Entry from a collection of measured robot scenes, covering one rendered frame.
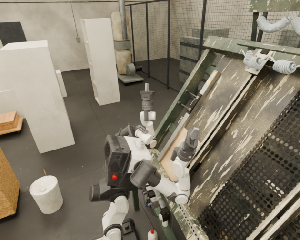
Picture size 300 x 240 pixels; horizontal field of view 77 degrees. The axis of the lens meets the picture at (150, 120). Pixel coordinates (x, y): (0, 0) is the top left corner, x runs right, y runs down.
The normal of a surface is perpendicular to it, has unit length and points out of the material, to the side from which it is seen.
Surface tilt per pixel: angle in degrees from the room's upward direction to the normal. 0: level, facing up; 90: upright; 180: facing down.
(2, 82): 90
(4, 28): 90
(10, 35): 90
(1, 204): 90
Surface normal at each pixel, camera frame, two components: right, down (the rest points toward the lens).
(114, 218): 0.34, 0.45
